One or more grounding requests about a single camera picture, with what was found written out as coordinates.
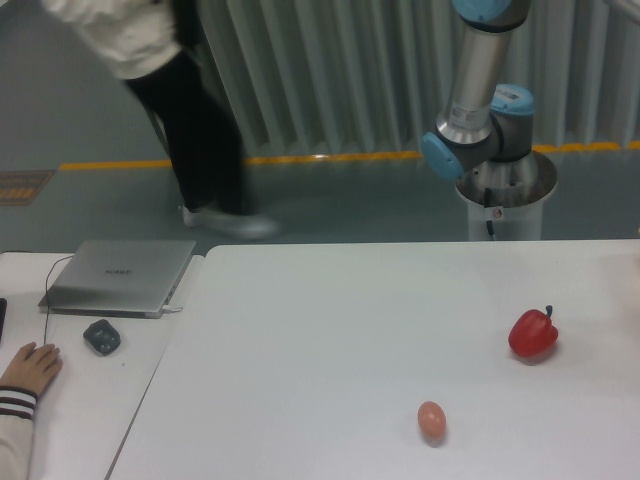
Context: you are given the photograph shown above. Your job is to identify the white sleeve striped cuff forearm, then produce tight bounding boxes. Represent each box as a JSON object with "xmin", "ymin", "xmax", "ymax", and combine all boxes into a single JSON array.
[{"xmin": 1, "ymin": 386, "xmax": 38, "ymax": 479}]

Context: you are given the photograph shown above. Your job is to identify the red bell pepper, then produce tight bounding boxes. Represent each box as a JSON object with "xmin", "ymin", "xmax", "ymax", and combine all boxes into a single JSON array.
[{"xmin": 508, "ymin": 305, "xmax": 559, "ymax": 358}]

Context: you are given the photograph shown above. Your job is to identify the black keyboard edge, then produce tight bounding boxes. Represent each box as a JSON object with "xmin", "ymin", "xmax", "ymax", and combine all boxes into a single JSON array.
[{"xmin": 0, "ymin": 298, "xmax": 8, "ymax": 341}]

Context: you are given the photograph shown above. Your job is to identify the black open earbuds case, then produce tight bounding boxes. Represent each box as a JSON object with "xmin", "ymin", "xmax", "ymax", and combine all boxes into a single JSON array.
[{"xmin": 83, "ymin": 319, "xmax": 121, "ymax": 356}]

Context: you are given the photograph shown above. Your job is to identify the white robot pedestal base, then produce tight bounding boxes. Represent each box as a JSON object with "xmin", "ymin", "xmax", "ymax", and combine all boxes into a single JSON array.
[{"xmin": 455, "ymin": 151, "xmax": 558, "ymax": 241}]

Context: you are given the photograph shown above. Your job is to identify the black cable on pedestal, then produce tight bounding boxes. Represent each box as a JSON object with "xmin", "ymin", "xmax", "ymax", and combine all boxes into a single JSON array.
[{"xmin": 483, "ymin": 187, "xmax": 499, "ymax": 243}]

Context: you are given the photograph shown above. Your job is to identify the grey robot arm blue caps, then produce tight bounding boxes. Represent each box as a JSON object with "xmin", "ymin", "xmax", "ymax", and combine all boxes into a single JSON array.
[{"xmin": 422, "ymin": 1, "xmax": 531, "ymax": 180}]

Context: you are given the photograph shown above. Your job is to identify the brown egg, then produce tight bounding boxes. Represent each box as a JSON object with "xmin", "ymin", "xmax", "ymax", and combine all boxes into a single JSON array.
[{"xmin": 417, "ymin": 401, "xmax": 446, "ymax": 440}]

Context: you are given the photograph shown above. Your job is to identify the walking person white jacket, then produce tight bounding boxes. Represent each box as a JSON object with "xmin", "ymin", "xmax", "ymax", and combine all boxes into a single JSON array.
[{"xmin": 42, "ymin": 1, "xmax": 277, "ymax": 240}]

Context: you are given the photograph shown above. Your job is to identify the silver closed laptop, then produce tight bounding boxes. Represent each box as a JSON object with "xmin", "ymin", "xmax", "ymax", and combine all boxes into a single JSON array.
[{"xmin": 39, "ymin": 240, "xmax": 196, "ymax": 319}]

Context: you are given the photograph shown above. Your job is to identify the white pleated curtain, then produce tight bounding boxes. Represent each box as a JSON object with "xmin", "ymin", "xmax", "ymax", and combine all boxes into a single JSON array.
[{"xmin": 198, "ymin": 1, "xmax": 639, "ymax": 156}]

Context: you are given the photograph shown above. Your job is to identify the person's bare hand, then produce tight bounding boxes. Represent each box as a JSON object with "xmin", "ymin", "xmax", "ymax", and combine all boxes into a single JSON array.
[{"xmin": 1, "ymin": 342, "xmax": 63, "ymax": 398}]

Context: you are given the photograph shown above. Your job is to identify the black mouse cable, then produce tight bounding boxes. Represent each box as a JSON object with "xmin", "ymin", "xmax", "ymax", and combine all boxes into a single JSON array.
[{"xmin": 41, "ymin": 254, "xmax": 75, "ymax": 347}]

